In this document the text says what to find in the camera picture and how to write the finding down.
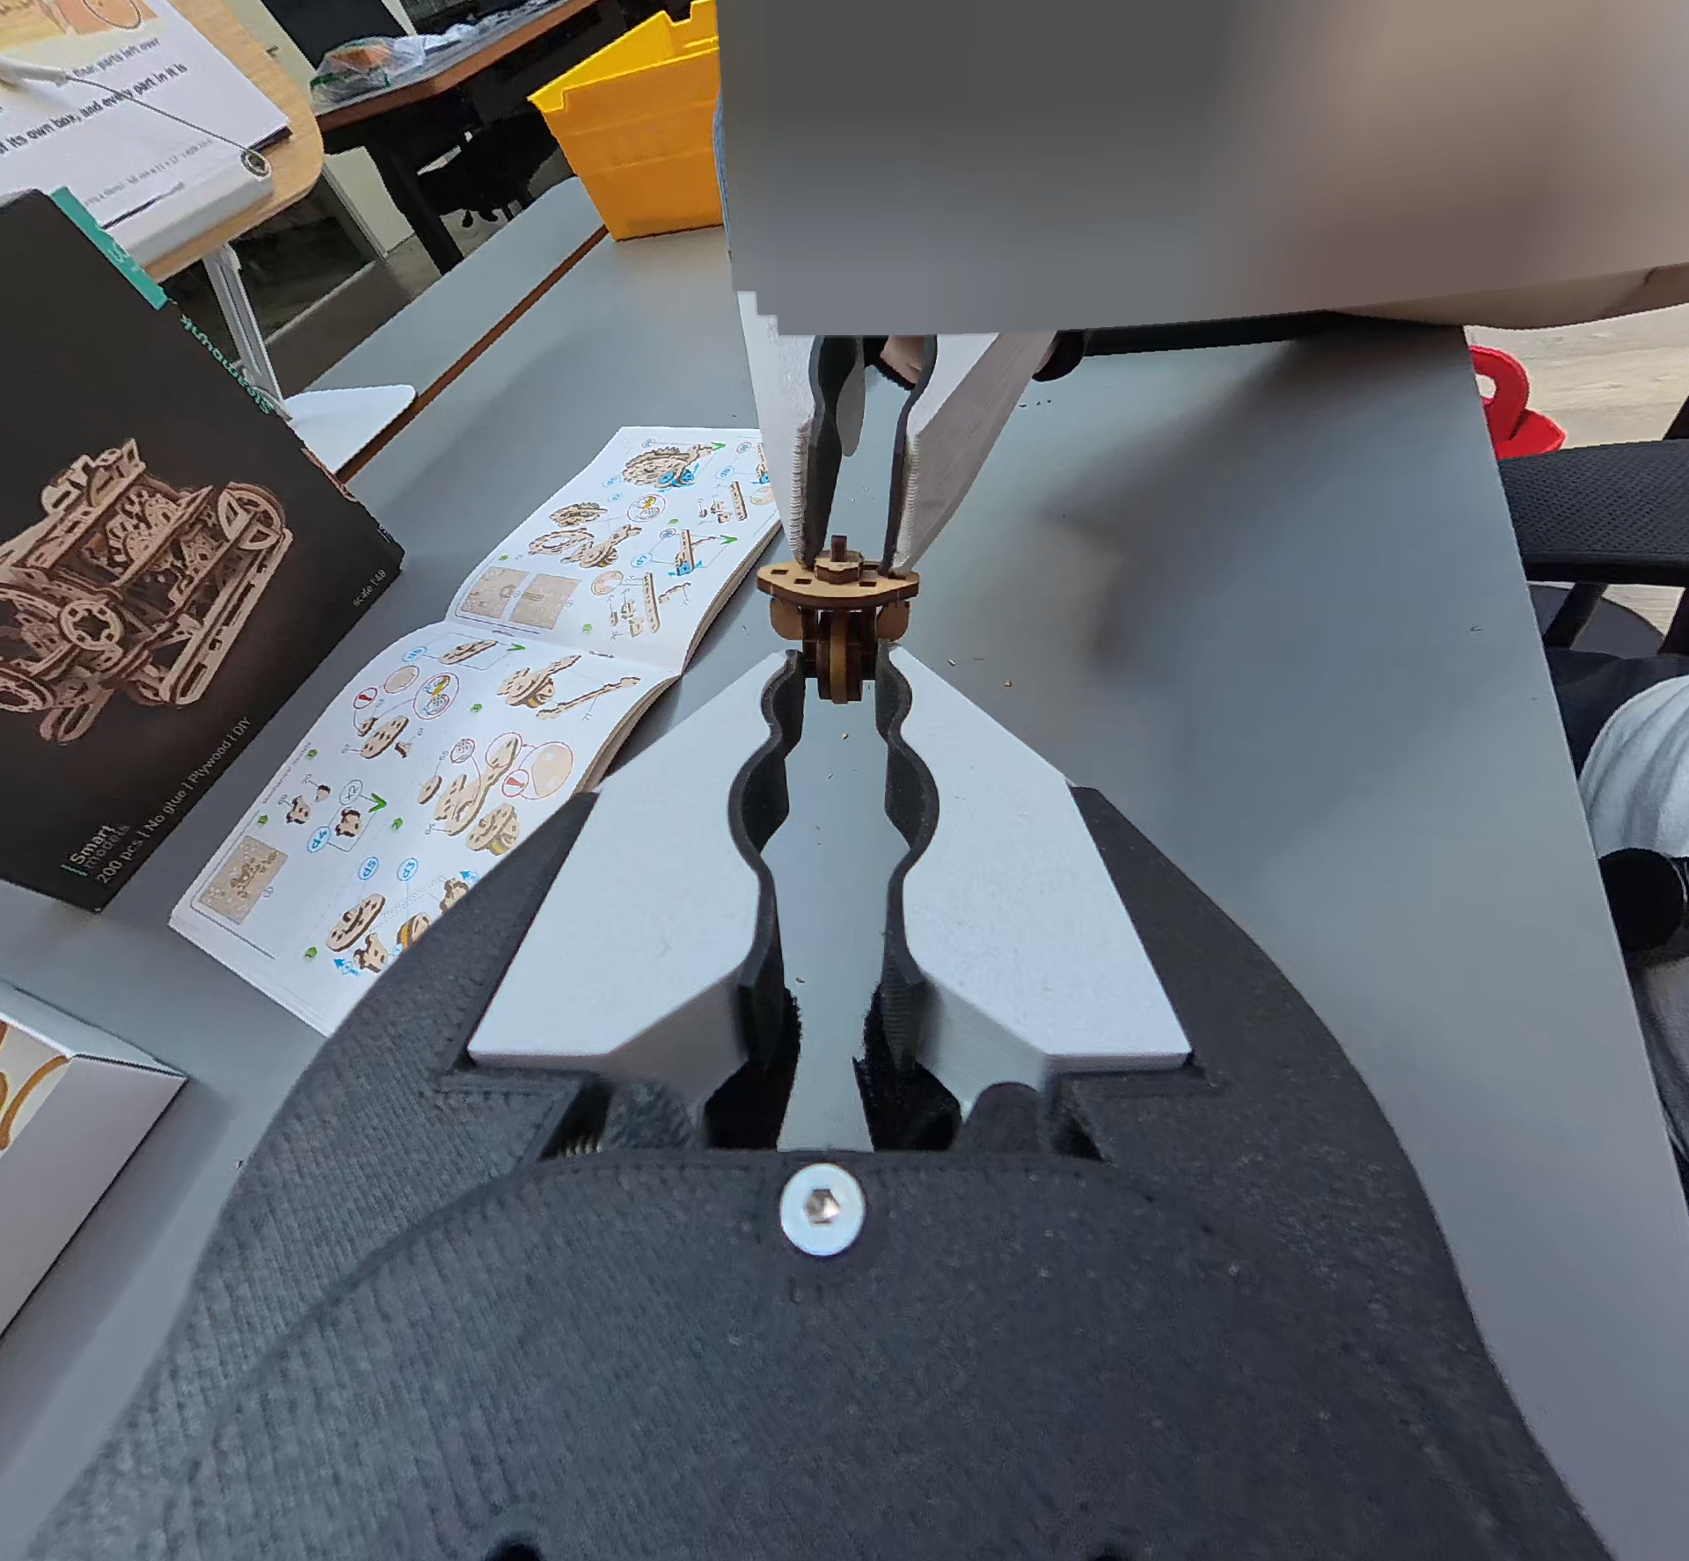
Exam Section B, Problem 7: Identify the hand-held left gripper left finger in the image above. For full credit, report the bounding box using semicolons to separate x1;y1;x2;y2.
466;639;807;1152

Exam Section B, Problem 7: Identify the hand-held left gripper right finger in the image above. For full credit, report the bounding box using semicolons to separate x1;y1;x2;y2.
862;642;1194;1152

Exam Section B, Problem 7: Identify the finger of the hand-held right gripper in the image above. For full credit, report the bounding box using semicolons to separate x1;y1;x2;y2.
738;309;869;562
887;328;1059;573

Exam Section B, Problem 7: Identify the octagonal wooden disc piece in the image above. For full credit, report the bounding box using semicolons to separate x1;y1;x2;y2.
756;542;921;604

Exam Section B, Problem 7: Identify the wooden wheel assembly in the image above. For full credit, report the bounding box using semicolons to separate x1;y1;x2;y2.
771;591;912;707

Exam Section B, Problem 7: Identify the person's right forearm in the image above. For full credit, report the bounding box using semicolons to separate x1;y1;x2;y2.
1319;261;1689;332

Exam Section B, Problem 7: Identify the grey desk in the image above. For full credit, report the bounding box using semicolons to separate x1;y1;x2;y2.
0;176;1689;1561

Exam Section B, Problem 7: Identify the illustrated instruction booklet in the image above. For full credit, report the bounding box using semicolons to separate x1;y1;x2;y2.
169;425;784;1037

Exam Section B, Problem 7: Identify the yellow plastic bin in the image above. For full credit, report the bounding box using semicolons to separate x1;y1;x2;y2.
528;0;726;243

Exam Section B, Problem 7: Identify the brown edged table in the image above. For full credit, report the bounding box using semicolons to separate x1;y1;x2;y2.
310;0;716;272

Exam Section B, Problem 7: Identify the black model kit box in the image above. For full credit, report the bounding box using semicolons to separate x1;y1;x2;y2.
0;189;406;916

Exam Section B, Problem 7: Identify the red plastic object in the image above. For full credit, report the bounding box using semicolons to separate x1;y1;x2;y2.
1468;343;1573;464

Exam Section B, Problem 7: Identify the clear plastic bag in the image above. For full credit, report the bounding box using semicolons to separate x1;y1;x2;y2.
312;35;415;95

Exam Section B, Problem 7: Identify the wooden document stand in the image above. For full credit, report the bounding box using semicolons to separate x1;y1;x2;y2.
0;0;419;477

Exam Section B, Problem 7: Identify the white cardboard tray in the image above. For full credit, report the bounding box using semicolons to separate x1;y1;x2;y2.
0;981;189;1335

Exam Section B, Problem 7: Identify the pile of tan rubber bands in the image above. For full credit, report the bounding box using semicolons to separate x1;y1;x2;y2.
0;1021;71;1157

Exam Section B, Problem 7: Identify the printed instruction sheet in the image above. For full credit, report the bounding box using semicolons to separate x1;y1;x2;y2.
0;0;294;270

